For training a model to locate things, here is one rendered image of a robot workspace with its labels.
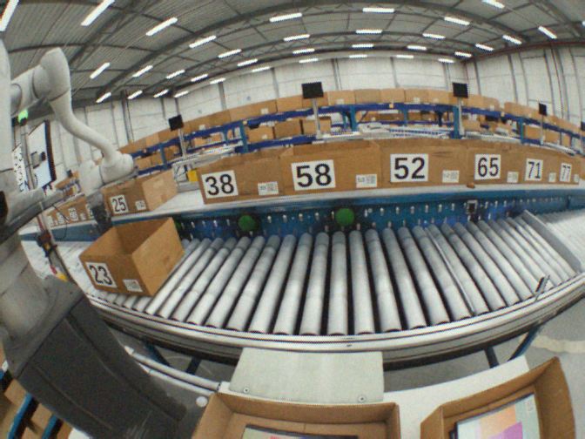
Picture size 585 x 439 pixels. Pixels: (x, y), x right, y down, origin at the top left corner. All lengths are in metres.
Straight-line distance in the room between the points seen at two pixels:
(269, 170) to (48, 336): 0.89
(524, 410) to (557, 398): 0.08
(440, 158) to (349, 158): 0.38
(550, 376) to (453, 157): 0.86
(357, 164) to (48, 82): 1.18
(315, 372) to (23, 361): 0.49
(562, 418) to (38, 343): 0.75
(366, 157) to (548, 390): 0.94
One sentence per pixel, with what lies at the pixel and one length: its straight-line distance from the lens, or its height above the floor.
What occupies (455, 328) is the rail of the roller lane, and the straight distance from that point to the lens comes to 0.62.
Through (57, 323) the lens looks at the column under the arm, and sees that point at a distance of 0.32.
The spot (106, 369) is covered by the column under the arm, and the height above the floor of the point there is 0.97.
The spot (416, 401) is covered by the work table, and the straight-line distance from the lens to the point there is 0.48.
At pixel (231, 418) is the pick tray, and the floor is 0.76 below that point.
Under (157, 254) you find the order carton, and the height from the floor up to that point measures 0.85.
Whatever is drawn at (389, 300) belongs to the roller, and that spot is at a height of 0.75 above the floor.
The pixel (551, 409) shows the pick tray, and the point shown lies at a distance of 0.57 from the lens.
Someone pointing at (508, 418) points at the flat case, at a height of 0.78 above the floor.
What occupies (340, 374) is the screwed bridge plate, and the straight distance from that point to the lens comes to 0.49.
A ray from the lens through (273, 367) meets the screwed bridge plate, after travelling 0.52.
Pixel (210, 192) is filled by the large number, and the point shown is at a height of 0.94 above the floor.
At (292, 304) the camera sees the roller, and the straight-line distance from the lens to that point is 0.64.
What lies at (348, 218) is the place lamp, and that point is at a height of 0.81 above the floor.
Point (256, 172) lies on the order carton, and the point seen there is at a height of 1.00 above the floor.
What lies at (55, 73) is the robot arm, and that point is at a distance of 0.92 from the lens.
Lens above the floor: 1.19
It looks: 24 degrees down
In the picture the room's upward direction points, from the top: 9 degrees counter-clockwise
